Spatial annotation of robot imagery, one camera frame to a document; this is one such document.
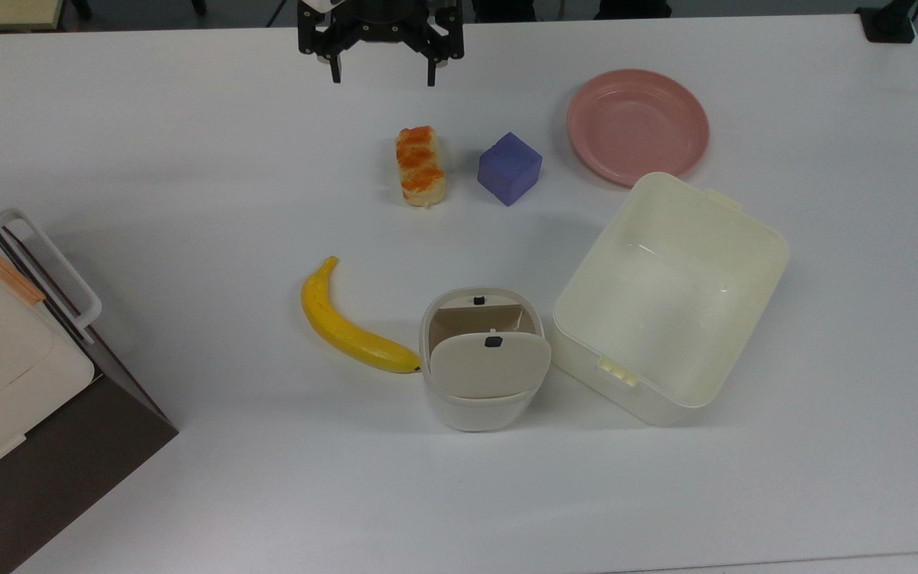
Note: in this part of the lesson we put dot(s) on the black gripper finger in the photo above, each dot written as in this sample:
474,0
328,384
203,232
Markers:
315,36
447,36

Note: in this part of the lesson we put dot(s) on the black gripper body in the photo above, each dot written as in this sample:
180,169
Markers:
383,17

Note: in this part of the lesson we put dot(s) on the white mini trash can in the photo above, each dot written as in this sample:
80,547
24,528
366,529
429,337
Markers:
479,402

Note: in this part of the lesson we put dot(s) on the orange glazed bread loaf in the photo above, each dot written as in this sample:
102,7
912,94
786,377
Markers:
420,166

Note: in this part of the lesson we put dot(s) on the purple cube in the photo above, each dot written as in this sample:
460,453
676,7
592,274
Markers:
509,169

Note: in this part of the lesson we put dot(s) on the pink plate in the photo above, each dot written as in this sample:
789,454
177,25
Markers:
637,126

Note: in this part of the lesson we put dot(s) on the yellow banana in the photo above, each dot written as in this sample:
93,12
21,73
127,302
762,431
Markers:
339,327

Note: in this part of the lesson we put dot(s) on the cream plastic storage box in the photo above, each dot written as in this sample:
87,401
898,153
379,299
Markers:
666,303

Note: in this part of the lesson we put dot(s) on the white oven with brown door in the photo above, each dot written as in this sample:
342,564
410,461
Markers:
21,399

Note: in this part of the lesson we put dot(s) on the black clamp mount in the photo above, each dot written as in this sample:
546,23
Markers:
888,22

